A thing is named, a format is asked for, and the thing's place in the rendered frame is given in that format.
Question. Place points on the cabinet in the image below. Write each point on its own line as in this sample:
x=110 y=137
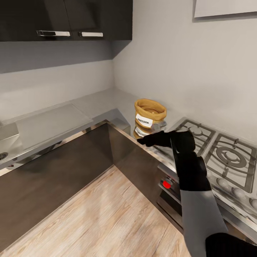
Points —
x=65 y=20

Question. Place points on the burner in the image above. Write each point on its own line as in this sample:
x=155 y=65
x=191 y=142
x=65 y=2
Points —
x=231 y=162

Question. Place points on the popcorn bag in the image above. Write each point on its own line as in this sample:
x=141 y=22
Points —
x=149 y=112

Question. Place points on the drop in sink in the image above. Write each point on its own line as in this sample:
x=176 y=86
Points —
x=26 y=134

